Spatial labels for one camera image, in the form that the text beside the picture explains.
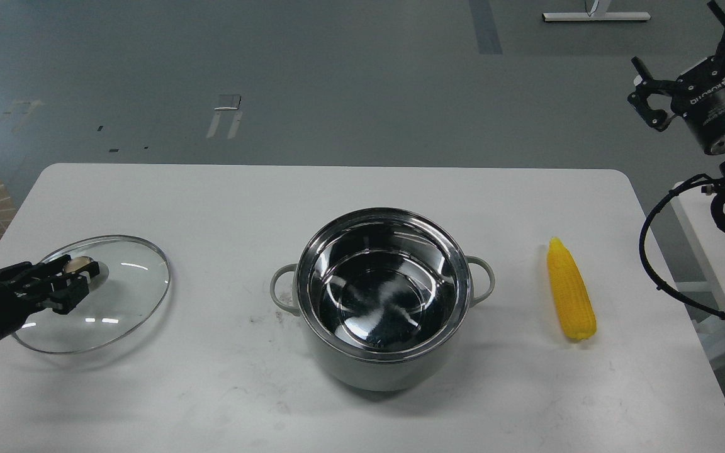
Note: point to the glass pot lid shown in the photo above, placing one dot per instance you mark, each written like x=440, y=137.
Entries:
x=135, y=276

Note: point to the yellow corn cob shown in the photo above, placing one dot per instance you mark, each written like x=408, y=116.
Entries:
x=571, y=300

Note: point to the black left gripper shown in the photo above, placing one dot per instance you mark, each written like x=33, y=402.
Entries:
x=65, y=278

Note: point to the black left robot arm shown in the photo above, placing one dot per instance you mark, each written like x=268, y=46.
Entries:
x=34, y=294

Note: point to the white floor stand base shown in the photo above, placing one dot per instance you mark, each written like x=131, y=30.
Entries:
x=596, y=11

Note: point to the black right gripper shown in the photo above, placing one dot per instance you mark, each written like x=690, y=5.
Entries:
x=724, y=107

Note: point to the grey steel cooking pot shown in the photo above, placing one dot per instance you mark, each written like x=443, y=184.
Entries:
x=382, y=293

